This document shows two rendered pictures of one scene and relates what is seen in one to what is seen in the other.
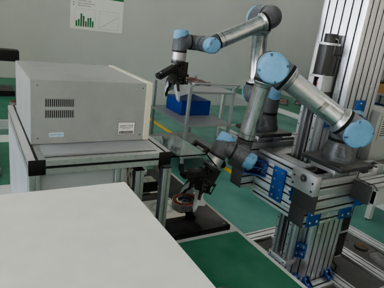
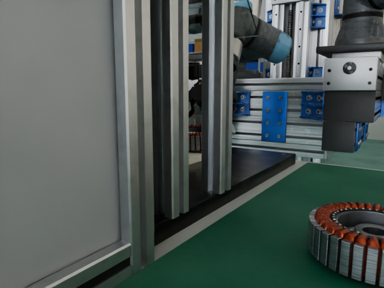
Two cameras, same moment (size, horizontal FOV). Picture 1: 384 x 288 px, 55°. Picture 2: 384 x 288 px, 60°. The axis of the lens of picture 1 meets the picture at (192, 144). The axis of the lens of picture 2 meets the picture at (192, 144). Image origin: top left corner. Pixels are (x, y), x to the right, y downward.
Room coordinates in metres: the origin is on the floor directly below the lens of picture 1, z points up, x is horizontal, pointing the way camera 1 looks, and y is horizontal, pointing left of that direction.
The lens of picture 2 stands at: (0.81, 0.29, 0.90)
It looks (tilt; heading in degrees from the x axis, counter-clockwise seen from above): 9 degrees down; 336
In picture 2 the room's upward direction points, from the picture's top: straight up
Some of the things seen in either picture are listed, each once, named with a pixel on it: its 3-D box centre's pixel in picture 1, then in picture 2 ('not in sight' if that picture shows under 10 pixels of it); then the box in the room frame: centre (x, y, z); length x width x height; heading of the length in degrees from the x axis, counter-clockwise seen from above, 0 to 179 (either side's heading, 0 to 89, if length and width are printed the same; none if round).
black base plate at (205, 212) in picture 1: (146, 200); (106, 160); (1.49, 0.17, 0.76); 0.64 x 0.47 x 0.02; 32
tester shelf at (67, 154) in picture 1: (79, 131); not in sight; (1.33, 0.43, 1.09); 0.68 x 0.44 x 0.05; 32
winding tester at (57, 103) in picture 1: (79, 98); not in sight; (1.34, 0.44, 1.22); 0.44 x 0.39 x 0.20; 32
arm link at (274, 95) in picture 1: (268, 98); not in sight; (2.01, -0.38, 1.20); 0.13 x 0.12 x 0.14; 25
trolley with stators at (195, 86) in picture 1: (190, 118); not in sight; (4.29, 0.06, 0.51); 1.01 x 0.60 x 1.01; 32
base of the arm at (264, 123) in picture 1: (265, 119); not in sight; (2.00, -0.39, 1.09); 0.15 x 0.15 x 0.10
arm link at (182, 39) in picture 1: (180, 40); not in sight; (1.91, 0.12, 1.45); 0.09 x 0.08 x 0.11; 115
